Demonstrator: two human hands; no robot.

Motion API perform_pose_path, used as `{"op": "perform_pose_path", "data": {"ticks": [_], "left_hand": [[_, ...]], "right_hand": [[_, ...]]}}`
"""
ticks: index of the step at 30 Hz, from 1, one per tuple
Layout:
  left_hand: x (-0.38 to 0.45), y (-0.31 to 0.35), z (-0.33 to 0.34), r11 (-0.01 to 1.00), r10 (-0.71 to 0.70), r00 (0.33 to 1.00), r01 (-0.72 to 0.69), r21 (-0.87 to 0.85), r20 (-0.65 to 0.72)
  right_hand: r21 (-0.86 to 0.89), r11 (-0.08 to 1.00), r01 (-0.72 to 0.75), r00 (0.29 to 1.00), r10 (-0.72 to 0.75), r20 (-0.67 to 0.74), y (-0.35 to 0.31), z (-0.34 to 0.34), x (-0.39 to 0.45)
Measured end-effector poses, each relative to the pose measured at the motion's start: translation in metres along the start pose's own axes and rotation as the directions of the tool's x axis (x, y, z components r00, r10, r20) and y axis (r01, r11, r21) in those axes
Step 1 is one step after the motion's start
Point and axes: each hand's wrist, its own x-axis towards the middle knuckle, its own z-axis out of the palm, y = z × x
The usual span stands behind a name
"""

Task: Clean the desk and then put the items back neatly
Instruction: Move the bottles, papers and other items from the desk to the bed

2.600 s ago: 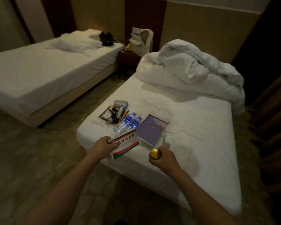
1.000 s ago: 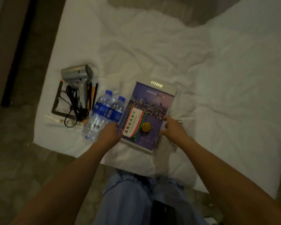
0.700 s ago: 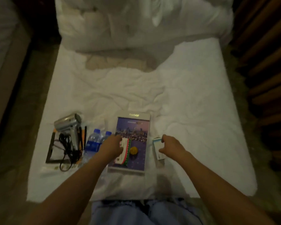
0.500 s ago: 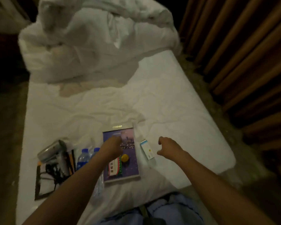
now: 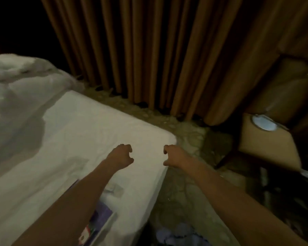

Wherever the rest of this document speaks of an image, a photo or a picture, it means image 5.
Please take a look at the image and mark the person's left hand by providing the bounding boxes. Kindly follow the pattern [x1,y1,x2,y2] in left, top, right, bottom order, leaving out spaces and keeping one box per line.
[105,144,134,171]

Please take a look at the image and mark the person's right hand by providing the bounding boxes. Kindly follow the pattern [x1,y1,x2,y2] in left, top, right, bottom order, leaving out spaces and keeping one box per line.
[163,144,193,169]

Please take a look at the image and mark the purple desk calendar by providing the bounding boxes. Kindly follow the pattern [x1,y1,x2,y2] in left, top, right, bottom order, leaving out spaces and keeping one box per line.
[77,200,117,246]

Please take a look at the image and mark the person's right forearm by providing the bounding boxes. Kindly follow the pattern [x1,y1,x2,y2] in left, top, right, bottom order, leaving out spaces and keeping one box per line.
[182,156,308,246]

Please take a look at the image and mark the person's left forearm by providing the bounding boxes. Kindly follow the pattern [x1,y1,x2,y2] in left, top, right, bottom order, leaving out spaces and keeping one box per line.
[13,164,120,246]

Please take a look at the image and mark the person's blue trousers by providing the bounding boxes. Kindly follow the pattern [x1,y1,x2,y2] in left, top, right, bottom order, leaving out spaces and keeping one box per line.
[154,225,212,246]

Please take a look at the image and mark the white bed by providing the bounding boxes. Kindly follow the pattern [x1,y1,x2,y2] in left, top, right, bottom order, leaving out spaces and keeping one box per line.
[0,54,178,246]

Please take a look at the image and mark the beige padded stool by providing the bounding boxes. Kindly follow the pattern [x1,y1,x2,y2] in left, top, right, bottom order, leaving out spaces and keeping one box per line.
[239,112,305,173]

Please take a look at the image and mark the brown curtain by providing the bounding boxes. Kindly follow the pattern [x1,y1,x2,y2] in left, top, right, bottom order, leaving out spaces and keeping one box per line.
[40,0,308,127]

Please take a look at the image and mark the rumpled white duvet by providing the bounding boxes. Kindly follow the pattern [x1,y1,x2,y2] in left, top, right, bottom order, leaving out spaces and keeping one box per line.
[0,54,77,169]

